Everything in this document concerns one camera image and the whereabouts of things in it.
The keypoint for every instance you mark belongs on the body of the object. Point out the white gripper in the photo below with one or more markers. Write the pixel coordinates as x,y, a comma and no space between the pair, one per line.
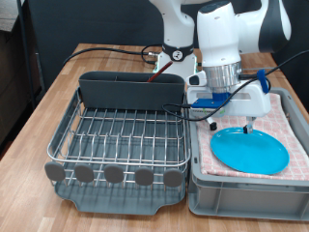
254,103

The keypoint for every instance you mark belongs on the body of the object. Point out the blue plastic plate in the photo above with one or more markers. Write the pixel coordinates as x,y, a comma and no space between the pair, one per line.
251,151

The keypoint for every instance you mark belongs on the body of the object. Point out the red-brown wooden spoon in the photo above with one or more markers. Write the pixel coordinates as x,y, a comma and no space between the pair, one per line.
159,71

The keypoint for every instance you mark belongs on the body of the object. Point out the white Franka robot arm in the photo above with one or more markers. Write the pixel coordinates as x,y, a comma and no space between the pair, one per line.
219,38

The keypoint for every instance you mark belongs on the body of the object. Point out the metal dish drying rack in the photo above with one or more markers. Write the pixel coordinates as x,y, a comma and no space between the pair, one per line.
122,201

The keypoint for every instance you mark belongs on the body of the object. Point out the pink checkered towel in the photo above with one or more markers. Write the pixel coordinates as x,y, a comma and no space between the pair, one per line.
206,148

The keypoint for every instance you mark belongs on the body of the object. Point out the grey plastic crate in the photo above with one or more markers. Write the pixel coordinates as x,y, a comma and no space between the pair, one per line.
244,199

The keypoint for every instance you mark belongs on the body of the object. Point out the dark grey cutlery holder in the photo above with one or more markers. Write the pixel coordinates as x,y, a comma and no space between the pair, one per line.
128,93

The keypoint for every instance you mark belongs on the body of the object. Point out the black metal pole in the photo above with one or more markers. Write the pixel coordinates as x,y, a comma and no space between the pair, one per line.
25,48

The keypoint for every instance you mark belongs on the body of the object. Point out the dark cabinet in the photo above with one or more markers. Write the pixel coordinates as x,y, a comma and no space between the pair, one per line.
9,80

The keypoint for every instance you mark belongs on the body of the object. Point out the wrist camera on blue mount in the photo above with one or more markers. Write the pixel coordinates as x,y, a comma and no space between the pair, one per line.
209,103

